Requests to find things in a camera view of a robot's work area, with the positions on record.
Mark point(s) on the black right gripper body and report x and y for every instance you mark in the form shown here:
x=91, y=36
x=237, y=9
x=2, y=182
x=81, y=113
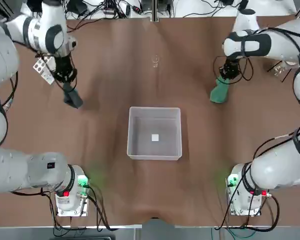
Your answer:
x=231, y=65

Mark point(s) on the translucent plastic box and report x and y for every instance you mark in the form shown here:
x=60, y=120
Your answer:
x=132, y=150

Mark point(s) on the aluminium frame post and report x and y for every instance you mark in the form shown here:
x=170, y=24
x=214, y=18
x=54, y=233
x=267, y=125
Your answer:
x=155, y=10

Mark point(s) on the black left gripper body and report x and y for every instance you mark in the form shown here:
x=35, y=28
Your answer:
x=62, y=65

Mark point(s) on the green cloth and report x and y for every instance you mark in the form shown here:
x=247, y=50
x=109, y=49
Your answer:
x=219, y=92

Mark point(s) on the small glass beaker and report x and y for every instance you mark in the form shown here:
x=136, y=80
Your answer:
x=155, y=60

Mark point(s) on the dark grey cloth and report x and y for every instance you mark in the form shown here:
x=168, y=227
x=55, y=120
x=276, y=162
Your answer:
x=73, y=98

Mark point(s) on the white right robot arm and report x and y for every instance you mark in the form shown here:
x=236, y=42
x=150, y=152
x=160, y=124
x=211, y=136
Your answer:
x=272, y=172

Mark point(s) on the small white square sticker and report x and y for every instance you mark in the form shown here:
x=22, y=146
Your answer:
x=155, y=137

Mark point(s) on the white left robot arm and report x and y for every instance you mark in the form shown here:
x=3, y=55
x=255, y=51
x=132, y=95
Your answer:
x=15, y=162

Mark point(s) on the white desk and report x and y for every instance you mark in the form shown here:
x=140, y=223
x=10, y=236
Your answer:
x=185, y=7

